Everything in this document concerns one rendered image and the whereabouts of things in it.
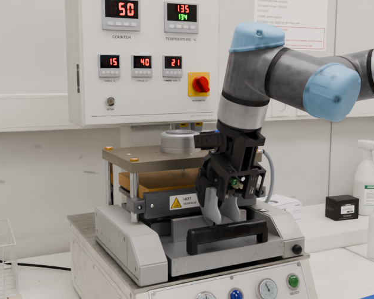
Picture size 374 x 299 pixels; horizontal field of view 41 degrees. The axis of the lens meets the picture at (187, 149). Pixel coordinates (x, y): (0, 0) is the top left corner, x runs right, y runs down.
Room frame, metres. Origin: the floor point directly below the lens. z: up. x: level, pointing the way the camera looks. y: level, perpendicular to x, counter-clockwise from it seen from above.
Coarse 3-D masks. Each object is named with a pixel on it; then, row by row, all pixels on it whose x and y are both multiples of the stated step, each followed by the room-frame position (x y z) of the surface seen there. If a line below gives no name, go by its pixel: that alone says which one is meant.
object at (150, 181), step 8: (192, 168) 1.05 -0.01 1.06; (120, 176) 1.00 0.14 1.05; (128, 176) 0.97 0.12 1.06; (144, 176) 0.97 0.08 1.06; (152, 176) 0.97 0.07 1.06; (160, 176) 0.97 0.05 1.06; (168, 176) 0.97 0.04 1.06; (176, 176) 0.96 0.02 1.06; (184, 176) 0.96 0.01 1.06; (192, 176) 0.97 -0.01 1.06; (120, 184) 1.00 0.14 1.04; (128, 184) 0.95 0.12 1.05; (144, 184) 0.90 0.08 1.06; (152, 184) 0.90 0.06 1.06; (160, 184) 0.90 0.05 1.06; (168, 184) 0.90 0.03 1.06; (176, 184) 0.90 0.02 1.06; (184, 184) 0.90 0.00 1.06; (192, 184) 0.90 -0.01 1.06; (128, 192) 0.96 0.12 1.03
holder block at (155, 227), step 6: (126, 210) 0.97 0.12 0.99; (144, 222) 0.88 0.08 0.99; (150, 222) 0.86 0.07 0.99; (156, 222) 0.86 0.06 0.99; (162, 222) 0.86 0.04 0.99; (168, 222) 0.87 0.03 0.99; (156, 228) 0.86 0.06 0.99; (162, 228) 0.86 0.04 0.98; (168, 228) 0.87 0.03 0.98; (162, 234) 0.86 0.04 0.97; (168, 234) 0.87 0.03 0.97
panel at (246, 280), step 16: (240, 272) 0.81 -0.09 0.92; (256, 272) 0.82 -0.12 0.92; (272, 272) 0.83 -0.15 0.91; (288, 272) 0.84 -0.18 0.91; (160, 288) 0.74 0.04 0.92; (176, 288) 0.75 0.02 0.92; (192, 288) 0.76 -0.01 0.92; (208, 288) 0.77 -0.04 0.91; (224, 288) 0.78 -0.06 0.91; (240, 288) 0.79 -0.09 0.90; (288, 288) 0.83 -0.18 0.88; (304, 288) 0.84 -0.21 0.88
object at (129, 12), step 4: (112, 4) 1.04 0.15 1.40; (116, 4) 1.05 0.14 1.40; (120, 4) 1.05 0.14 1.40; (124, 4) 1.06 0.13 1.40; (128, 4) 1.06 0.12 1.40; (132, 4) 1.06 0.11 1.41; (112, 8) 1.04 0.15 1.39; (116, 8) 1.05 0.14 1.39; (120, 8) 1.05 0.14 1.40; (124, 8) 1.06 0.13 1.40; (128, 8) 1.06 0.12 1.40; (132, 8) 1.06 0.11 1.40; (112, 12) 1.04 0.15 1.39; (116, 12) 1.05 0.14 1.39; (120, 12) 1.05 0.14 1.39; (124, 12) 1.05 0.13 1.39; (128, 12) 1.06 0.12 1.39; (132, 12) 1.06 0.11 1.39; (124, 16) 1.05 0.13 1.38; (128, 16) 1.06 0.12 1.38; (132, 16) 1.06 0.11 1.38
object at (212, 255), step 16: (176, 224) 0.83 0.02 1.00; (192, 224) 0.84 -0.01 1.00; (160, 240) 0.84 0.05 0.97; (176, 240) 0.83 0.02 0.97; (224, 240) 0.84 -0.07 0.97; (240, 240) 0.84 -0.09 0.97; (256, 240) 0.84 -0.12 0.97; (272, 240) 0.84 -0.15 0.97; (176, 256) 0.76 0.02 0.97; (192, 256) 0.77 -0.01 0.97; (208, 256) 0.78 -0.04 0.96; (224, 256) 0.79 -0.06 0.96; (240, 256) 0.81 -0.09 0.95; (256, 256) 0.82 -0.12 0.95; (272, 256) 0.83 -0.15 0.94; (176, 272) 0.75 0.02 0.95; (192, 272) 0.77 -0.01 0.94
